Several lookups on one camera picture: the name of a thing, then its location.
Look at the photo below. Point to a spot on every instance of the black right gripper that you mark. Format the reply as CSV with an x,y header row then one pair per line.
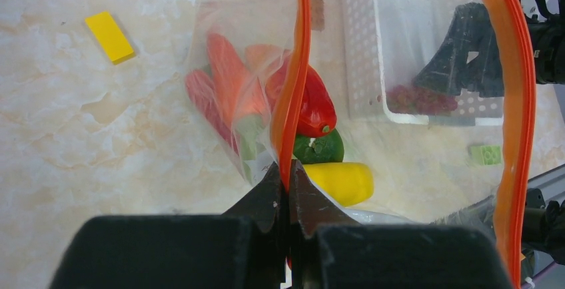
x,y
545,35

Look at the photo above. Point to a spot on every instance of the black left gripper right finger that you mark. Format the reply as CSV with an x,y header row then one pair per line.
x,y
328,249

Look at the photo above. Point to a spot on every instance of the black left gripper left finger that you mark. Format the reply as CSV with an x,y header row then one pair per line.
x,y
243,247

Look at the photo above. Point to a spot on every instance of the yellow toy banana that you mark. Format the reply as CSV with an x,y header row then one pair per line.
x,y
349,183

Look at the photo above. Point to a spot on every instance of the clear zip bag orange zipper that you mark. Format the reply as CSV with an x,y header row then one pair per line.
x,y
421,172

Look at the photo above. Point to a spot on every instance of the red toy grapes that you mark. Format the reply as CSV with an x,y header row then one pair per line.
x,y
419,101

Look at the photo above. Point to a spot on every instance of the white perforated plastic basket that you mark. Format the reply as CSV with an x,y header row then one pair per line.
x,y
387,43

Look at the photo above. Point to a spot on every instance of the green toy cucumber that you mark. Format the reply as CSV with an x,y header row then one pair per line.
x,y
329,148

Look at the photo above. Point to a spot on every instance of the red orange toy peach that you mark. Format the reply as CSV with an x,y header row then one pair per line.
x,y
317,116

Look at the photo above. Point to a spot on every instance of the orange toy carrot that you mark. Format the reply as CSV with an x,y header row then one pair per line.
x,y
238,93

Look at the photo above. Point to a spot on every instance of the red toy chili pepper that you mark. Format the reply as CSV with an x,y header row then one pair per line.
x,y
201,91

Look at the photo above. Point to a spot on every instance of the green two-stud brick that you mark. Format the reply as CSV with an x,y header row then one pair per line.
x,y
485,155

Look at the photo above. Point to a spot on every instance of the yellow toy cylinder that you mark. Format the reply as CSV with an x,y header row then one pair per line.
x,y
111,38

